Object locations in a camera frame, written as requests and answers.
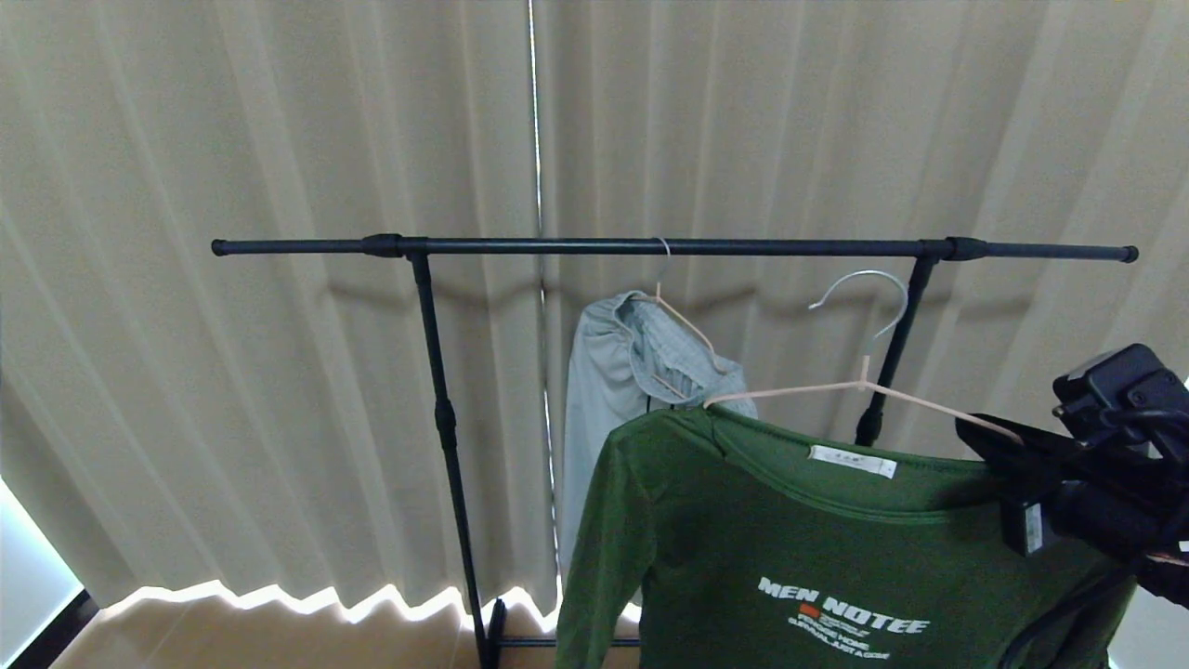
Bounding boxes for green garment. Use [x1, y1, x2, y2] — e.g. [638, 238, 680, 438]
[555, 405, 1140, 669]

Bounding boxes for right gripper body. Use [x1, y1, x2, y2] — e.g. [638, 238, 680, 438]
[1000, 455, 1173, 560]

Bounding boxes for black clothes rack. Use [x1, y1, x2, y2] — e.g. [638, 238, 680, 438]
[211, 233, 1140, 669]

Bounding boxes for beige curtain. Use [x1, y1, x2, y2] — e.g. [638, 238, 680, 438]
[0, 0, 1189, 619]

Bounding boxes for pink clothes hanger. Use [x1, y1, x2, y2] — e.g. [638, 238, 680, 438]
[703, 269, 1025, 447]
[646, 238, 737, 402]

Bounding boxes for black cable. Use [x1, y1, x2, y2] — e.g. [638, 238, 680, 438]
[996, 567, 1139, 669]

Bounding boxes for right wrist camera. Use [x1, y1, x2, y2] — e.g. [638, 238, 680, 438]
[1052, 343, 1189, 463]

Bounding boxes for pale grey shorts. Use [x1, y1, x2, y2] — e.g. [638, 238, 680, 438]
[557, 291, 759, 579]

